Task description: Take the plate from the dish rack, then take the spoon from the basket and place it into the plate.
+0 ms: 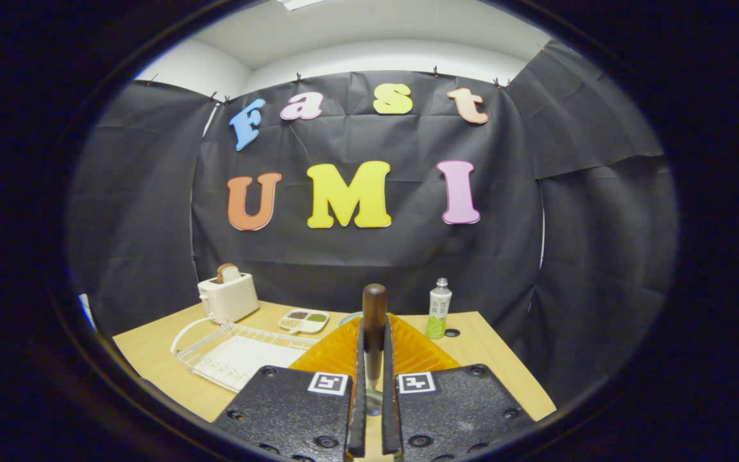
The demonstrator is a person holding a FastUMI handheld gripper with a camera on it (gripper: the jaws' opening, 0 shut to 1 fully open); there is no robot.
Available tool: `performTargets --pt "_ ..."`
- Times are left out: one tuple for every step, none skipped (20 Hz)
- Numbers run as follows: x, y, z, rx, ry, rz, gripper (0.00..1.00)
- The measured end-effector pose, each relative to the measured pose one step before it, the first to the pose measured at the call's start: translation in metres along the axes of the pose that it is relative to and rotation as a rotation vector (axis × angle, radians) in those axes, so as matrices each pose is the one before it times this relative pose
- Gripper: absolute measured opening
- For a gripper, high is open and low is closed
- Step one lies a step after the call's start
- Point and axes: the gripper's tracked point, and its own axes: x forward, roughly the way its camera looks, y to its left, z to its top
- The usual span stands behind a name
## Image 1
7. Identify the white wire dish rack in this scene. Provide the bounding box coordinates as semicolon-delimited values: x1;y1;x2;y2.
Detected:
171;316;322;393

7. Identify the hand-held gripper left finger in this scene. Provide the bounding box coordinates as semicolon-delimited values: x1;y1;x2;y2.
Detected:
212;314;368;460

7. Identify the black backdrop cloth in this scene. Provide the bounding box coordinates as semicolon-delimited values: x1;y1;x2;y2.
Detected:
65;38;678;405

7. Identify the green drink bottle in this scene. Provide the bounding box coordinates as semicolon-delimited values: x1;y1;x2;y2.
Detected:
425;278;453;339

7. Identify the white printed board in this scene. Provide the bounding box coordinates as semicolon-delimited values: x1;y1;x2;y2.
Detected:
78;294;98;329

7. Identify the white toaster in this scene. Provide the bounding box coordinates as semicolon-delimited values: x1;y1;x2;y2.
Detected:
198;273;260;324

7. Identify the white divided dish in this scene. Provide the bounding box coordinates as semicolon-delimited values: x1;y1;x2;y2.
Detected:
278;309;330;334

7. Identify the spoon with brown handle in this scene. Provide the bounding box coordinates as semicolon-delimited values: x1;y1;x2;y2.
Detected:
362;284;388;416

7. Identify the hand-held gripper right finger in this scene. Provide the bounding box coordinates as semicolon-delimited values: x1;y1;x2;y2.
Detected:
381;312;537;460

